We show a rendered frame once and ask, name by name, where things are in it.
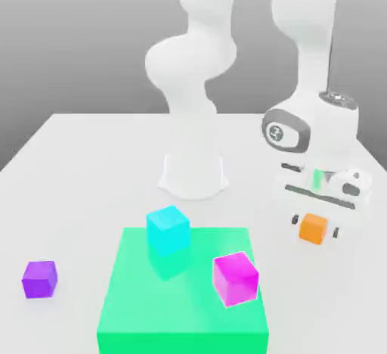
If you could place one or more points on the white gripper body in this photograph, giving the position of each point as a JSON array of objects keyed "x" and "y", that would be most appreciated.
[{"x": 302, "y": 201}]

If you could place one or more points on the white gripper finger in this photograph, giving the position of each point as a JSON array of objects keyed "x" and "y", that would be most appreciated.
[
  {"x": 335, "y": 232},
  {"x": 294, "y": 219}
]

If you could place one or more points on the small orange cube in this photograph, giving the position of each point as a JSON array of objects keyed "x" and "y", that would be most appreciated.
[{"x": 313, "y": 228}]

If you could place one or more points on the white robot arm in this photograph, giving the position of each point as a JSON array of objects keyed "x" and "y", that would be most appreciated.
[{"x": 187, "y": 87}]

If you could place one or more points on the small magenta cube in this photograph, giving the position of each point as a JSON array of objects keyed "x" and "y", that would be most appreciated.
[{"x": 234, "y": 280}]

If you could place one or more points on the small cyan cube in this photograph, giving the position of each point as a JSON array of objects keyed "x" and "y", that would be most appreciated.
[{"x": 167, "y": 231}]

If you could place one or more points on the small purple cube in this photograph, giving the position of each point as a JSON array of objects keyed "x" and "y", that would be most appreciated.
[{"x": 39, "y": 280}]

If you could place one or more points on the large green box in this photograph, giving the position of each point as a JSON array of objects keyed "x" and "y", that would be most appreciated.
[{"x": 181, "y": 314}]

